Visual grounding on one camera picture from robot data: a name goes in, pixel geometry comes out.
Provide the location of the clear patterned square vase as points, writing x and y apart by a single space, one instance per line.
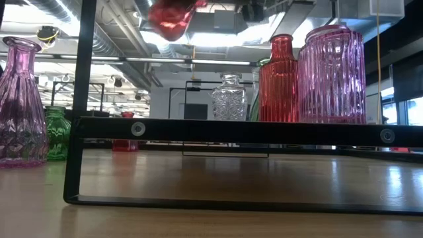
229 102

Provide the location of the green slender twisted vase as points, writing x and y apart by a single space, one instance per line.
255 110

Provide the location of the red tall ribbed vase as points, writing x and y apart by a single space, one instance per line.
279 86

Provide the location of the red square glass vase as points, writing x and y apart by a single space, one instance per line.
125 146

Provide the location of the red round glass vase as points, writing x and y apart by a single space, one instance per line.
172 20

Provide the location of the pink wide ribbed vase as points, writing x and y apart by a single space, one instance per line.
330 82

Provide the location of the green round ribbed vase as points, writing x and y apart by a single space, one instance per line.
57 135

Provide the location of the pink diamond-pattern tall vase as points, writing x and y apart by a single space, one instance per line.
20 109

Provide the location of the long ceiling light bar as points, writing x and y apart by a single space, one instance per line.
215 61

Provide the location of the gray ceiling box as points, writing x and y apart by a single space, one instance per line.
224 21

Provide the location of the red box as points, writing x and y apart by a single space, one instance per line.
400 149

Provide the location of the wooden shelf black metal frame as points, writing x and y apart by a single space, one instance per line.
231 132

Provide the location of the silver rectangular ceiling duct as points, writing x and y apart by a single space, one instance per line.
357 16

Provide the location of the black aluminium rig frame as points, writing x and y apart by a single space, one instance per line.
396 156

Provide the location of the silver round ventilation duct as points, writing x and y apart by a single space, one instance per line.
53 6

